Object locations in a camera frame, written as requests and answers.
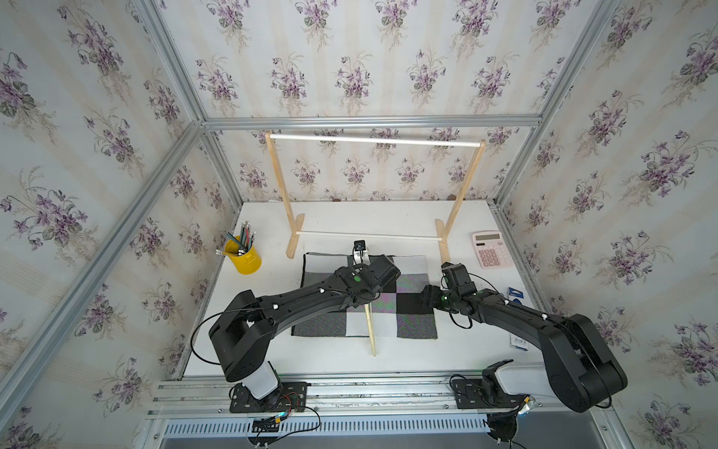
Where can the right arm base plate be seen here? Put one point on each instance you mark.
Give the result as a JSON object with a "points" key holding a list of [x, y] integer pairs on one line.
{"points": [[485, 392]]}

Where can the aluminium mounting rail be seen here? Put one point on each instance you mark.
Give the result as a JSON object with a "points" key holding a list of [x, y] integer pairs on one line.
{"points": [[332, 405]]}

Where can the blue white product box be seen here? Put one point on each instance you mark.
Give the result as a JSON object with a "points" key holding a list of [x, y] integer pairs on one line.
{"points": [[517, 297]]}

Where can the yellow pencil cup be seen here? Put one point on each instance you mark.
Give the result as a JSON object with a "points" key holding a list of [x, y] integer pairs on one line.
{"points": [[245, 263]]}

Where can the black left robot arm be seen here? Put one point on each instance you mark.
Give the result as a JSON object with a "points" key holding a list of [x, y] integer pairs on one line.
{"points": [[241, 335]]}

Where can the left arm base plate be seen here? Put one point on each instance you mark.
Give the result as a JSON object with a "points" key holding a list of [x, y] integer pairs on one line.
{"points": [[289, 397]]}

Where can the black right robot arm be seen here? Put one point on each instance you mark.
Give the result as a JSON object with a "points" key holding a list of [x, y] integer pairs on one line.
{"points": [[580, 367]]}

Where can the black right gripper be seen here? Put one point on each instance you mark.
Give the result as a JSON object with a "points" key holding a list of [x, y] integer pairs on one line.
{"points": [[433, 298]]}

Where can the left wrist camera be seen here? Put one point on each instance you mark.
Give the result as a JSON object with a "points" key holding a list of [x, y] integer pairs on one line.
{"points": [[360, 253]]}

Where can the pink calculator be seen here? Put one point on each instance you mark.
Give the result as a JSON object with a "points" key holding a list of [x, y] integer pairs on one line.
{"points": [[491, 250]]}

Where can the black white checkered scarf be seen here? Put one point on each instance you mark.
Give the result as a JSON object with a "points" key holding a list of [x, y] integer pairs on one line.
{"points": [[398, 313]]}

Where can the coloured pencils bunch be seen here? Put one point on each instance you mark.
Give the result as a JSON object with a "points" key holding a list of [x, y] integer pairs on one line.
{"points": [[244, 238]]}

